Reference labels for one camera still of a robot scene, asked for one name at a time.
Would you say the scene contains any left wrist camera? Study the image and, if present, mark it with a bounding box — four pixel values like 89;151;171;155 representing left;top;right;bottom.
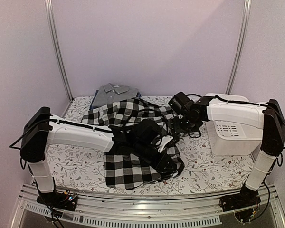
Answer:
128;119;173;153

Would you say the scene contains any folded grey polo shirt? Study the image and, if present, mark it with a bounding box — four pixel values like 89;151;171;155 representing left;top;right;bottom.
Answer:
90;83;141;109

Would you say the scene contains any left aluminium frame post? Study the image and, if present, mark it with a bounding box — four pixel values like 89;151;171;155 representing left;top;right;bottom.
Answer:
44;0;74;102

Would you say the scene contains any aluminium front rail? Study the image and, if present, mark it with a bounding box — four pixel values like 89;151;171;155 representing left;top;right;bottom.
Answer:
11;184;285;228

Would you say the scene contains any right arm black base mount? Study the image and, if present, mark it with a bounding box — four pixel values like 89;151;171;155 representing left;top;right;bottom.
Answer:
218;191;261;212

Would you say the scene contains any black white checkered shirt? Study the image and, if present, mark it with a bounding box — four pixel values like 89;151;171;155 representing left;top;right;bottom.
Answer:
81;98;185;190

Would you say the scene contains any floral patterned table cloth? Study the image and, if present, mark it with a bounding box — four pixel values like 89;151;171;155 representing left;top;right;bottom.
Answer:
46;96;253;195

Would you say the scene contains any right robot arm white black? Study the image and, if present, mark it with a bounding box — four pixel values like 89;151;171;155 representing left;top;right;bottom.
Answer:
168;92;285;207

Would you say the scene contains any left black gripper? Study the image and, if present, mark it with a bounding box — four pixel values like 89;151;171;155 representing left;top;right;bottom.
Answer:
133;141;177;173

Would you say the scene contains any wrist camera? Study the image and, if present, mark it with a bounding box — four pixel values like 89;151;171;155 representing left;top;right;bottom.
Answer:
128;119;173;153
168;92;194;114

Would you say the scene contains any folded blue checkered shirt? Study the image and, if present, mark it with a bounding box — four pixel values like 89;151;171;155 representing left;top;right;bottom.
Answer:
89;90;141;110

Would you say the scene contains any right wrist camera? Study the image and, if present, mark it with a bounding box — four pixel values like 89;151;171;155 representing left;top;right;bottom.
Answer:
168;92;194;114

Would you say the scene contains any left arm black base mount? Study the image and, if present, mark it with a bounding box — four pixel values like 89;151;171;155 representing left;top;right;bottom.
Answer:
37;190;78;211

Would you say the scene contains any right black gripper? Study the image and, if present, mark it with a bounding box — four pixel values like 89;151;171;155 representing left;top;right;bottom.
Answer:
170;115;199;135

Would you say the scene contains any aluminium frame post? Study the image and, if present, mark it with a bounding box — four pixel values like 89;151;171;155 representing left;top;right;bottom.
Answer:
225;0;252;94
44;0;74;102

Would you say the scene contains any white plastic basket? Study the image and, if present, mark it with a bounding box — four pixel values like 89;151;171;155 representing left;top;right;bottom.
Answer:
205;93;266;156

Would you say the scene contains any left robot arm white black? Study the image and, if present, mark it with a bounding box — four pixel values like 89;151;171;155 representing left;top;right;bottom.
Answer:
9;107;177;206

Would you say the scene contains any right aluminium frame post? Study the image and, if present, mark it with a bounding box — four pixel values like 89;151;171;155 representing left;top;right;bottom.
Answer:
225;0;252;94

